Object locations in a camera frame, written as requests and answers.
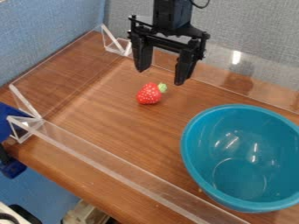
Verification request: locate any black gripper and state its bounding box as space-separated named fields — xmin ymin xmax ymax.
xmin=129 ymin=15 xmax=211 ymax=86

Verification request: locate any red toy strawberry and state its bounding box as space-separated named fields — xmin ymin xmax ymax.
xmin=137 ymin=82 xmax=167 ymax=105

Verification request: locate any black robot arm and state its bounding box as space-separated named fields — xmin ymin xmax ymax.
xmin=129 ymin=0 xmax=211 ymax=86

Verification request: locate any blue plastic bowl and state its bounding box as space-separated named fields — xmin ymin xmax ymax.
xmin=181 ymin=104 xmax=299 ymax=213

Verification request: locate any blue table clamp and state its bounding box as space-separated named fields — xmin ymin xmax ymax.
xmin=0 ymin=102 xmax=30 ymax=179

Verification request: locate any white object under table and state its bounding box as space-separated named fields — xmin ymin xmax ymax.
xmin=62 ymin=199 xmax=110 ymax=224

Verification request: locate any white black object bottom left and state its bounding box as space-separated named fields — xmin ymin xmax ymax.
xmin=0 ymin=201 xmax=43 ymax=224

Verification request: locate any clear acrylic back wall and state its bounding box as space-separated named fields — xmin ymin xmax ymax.
xmin=101 ymin=24 xmax=299 ymax=115

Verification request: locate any clear acrylic wall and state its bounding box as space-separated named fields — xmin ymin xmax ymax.
xmin=101 ymin=24 xmax=299 ymax=115
xmin=10 ymin=26 xmax=118 ymax=117
xmin=6 ymin=115 xmax=250 ymax=224

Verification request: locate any clear acrylic left wall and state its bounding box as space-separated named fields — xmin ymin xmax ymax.
xmin=10 ymin=26 xmax=118 ymax=117

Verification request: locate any clear acrylic front wall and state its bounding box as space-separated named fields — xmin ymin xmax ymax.
xmin=6 ymin=115 xmax=250 ymax=224

